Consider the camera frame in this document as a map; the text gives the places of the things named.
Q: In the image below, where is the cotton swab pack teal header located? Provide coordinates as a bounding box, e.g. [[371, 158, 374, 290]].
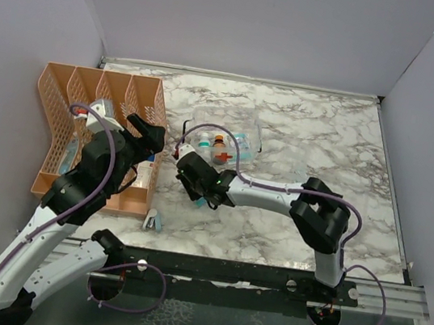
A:
[[194, 197, 207, 208]]

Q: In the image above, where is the white gauze pouch blue print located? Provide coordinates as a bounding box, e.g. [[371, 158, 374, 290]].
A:
[[133, 155, 155, 188]]

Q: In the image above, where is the white disinfectant bottle green label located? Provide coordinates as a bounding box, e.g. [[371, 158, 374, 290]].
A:
[[198, 132, 211, 149]]

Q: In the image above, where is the brown bottle orange cap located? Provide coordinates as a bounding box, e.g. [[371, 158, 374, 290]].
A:
[[212, 134, 226, 153]]

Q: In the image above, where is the clear plastic medicine box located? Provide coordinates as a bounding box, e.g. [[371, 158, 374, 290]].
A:
[[183, 105, 263, 168]]

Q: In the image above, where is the small items pack teal header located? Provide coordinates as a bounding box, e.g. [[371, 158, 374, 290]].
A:
[[234, 133, 252, 161]]

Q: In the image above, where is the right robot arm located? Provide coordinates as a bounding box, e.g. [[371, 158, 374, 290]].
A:
[[176, 145, 352, 302]]

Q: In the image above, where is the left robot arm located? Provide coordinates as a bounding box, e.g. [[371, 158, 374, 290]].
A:
[[0, 103, 166, 325]]

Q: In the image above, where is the white teal thermometer case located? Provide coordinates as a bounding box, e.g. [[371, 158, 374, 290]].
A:
[[142, 209, 162, 232]]

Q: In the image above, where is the blue item in organizer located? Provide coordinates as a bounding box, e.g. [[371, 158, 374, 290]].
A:
[[58, 135, 78, 175]]

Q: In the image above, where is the orange plastic file organizer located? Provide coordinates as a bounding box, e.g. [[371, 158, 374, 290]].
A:
[[19, 59, 178, 221]]

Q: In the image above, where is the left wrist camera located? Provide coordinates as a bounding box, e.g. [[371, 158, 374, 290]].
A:
[[75, 99, 122, 133]]

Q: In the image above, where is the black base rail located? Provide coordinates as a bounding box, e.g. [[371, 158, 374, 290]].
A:
[[101, 245, 358, 319]]

